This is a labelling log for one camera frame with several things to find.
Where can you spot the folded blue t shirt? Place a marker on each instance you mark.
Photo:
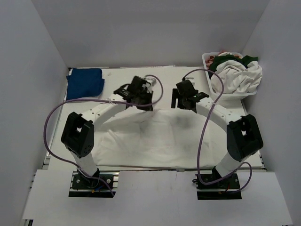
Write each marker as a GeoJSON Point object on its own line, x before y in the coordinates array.
{"type": "Point", "coordinates": [84, 82]}

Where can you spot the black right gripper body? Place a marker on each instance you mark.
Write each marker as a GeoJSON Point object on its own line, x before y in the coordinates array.
{"type": "Point", "coordinates": [183, 100]}

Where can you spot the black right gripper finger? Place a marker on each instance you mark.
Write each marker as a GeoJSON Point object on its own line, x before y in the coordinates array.
{"type": "Point", "coordinates": [175, 97]}
{"type": "Point", "coordinates": [180, 104]}

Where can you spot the white plastic laundry basket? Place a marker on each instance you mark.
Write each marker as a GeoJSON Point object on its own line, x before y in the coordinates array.
{"type": "Point", "coordinates": [213, 94]}

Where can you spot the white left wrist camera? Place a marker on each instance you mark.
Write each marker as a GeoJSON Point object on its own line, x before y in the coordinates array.
{"type": "Point", "coordinates": [150, 83]}

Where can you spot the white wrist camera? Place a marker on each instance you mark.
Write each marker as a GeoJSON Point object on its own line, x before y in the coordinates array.
{"type": "Point", "coordinates": [150, 83]}
{"type": "Point", "coordinates": [192, 80]}

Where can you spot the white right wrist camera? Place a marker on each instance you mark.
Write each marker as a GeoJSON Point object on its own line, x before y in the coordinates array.
{"type": "Point", "coordinates": [192, 80]}

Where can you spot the dark green t shirt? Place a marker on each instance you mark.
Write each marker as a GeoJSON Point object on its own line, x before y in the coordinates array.
{"type": "Point", "coordinates": [217, 60]}

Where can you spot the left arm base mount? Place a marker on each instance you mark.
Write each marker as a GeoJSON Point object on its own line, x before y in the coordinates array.
{"type": "Point", "coordinates": [80, 188]}

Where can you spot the cream white t shirt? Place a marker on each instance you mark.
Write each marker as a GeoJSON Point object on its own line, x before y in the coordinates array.
{"type": "Point", "coordinates": [236, 78]}

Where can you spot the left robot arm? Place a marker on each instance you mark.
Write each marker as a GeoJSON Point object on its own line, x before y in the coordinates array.
{"type": "Point", "coordinates": [78, 133]}

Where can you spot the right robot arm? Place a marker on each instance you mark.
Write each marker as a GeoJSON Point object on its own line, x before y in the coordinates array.
{"type": "Point", "coordinates": [243, 137]}

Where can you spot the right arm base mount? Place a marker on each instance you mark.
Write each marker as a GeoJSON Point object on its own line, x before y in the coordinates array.
{"type": "Point", "coordinates": [223, 190]}

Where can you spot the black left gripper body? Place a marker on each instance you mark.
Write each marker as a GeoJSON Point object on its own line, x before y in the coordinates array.
{"type": "Point", "coordinates": [144, 98]}

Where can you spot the pink garment in basket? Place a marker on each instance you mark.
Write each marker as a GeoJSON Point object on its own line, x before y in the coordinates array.
{"type": "Point", "coordinates": [209, 59]}

